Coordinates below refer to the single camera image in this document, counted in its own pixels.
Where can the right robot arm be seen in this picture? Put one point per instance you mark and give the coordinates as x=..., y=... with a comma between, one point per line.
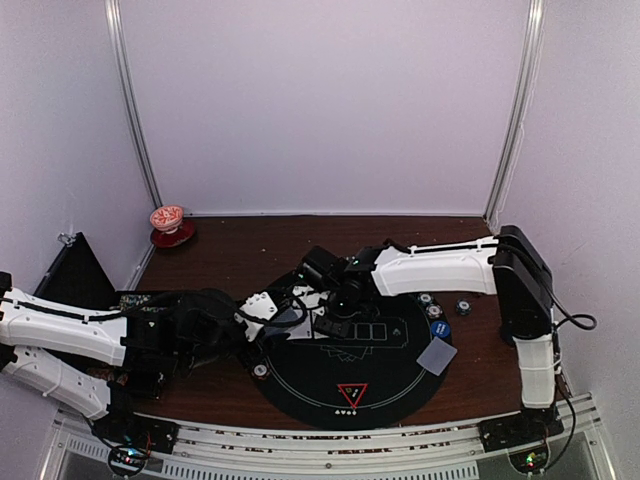
x=505, y=265

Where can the right aluminium frame post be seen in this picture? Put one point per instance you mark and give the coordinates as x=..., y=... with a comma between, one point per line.
x=524, y=91

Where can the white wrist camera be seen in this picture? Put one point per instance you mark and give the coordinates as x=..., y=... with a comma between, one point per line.
x=260, y=306
x=314, y=301

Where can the red patterned bowl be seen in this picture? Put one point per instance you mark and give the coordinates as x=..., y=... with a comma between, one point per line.
x=167, y=219

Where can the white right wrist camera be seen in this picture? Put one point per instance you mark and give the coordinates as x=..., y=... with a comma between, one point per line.
x=314, y=301

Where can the left aluminium frame post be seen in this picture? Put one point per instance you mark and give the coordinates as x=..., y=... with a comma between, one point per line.
x=118, y=42

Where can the face up ace card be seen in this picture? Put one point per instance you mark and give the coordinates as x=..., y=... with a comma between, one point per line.
x=304, y=330

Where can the green chip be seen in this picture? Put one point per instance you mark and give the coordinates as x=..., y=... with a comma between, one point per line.
x=425, y=299

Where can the blue playing card deck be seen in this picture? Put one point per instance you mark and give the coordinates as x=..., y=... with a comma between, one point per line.
x=290, y=318

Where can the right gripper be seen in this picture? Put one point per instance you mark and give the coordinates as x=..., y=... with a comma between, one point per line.
x=336, y=328

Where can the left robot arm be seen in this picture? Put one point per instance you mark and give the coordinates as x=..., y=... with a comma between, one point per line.
x=170, y=332

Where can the front aluminium rail base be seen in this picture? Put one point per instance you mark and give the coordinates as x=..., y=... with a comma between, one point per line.
x=452, y=450

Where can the round black poker mat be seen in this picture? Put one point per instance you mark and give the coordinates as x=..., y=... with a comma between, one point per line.
x=381, y=351

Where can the red triangle marker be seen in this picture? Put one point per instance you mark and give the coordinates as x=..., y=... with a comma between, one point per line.
x=353, y=393

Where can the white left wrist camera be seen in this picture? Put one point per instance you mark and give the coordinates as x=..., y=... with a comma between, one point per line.
x=260, y=306

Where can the blue round blind button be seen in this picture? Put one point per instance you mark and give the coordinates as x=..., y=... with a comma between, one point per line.
x=440, y=329

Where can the aluminium frame post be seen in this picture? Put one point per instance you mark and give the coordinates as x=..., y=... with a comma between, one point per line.
x=118, y=42
x=524, y=91

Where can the black poker chip case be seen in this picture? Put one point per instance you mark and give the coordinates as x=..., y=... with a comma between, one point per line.
x=76, y=278

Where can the blue white chip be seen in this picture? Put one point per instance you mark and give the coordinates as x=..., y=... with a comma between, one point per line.
x=434, y=311

